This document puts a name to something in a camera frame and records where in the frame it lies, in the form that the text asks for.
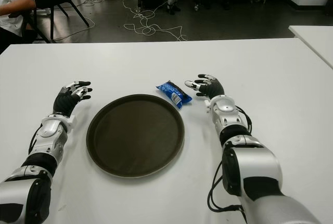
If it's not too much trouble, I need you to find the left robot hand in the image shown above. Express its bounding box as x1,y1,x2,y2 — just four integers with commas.
53,80,93,118

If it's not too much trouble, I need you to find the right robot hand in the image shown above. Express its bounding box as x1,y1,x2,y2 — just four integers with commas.
184,73,226,99

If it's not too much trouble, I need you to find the blue Oreo packet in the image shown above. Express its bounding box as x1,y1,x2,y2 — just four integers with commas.
155,79,194,109

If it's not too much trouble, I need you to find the round brown tray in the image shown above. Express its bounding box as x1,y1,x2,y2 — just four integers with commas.
86,93,186,179

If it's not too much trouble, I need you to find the white side table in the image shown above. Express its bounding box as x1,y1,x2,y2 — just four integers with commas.
288,25,333,69

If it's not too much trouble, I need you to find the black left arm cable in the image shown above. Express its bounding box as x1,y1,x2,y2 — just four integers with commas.
28,126,43,156

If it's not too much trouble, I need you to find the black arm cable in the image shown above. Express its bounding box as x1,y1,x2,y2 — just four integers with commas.
28,126,43,156
207,105,253,213

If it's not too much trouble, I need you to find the white floor cable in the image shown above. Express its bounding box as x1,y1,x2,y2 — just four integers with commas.
121,0,188,42

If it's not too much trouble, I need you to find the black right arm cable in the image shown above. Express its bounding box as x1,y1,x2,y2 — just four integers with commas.
207,105,253,213

